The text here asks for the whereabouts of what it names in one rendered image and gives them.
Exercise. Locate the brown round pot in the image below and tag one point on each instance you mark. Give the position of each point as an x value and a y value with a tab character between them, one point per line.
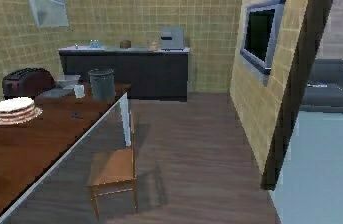
125	43

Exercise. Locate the dark grey bin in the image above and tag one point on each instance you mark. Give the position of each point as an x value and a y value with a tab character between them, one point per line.
102	85

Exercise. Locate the grey framed wall picture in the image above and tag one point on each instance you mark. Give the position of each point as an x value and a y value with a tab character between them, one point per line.
49	12

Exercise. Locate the dark kitchen counter cabinet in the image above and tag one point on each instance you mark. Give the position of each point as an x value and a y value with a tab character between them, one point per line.
125	73

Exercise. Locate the brown wooden dining table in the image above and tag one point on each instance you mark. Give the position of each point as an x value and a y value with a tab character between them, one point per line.
22	146

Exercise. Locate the white mug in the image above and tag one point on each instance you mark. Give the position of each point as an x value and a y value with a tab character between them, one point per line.
79	91

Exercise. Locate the grey coffee machine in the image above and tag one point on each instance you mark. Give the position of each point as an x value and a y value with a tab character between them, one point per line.
172	38

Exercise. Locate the dark red toaster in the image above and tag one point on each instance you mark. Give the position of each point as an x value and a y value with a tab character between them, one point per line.
27	82

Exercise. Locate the small black utensil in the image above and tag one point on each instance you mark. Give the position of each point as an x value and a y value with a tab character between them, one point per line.
77	115

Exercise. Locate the grey notepad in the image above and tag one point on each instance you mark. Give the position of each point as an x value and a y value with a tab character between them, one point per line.
56	93

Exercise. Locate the grey sofa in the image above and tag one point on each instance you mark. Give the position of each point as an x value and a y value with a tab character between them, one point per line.
335	86

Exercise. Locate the small tan jar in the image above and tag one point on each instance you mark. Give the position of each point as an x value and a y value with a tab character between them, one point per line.
154	45

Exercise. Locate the white layered cake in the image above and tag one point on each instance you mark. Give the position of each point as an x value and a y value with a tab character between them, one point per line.
15	110

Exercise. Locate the grey framed black television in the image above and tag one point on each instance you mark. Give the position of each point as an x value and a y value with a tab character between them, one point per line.
260	35

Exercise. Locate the wooden chair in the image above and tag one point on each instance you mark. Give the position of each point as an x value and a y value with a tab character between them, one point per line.
112	168

